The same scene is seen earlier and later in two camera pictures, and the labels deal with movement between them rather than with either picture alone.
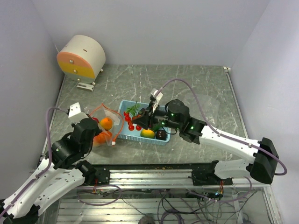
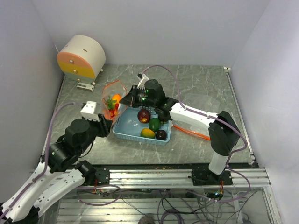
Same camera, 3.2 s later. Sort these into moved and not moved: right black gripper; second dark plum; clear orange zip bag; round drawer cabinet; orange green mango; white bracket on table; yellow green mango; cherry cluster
Moved: right black gripper; cherry cluster; orange green mango; clear orange zip bag
Not moved: second dark plum; white bracket on table; round drawer cabinet; yellow green mango
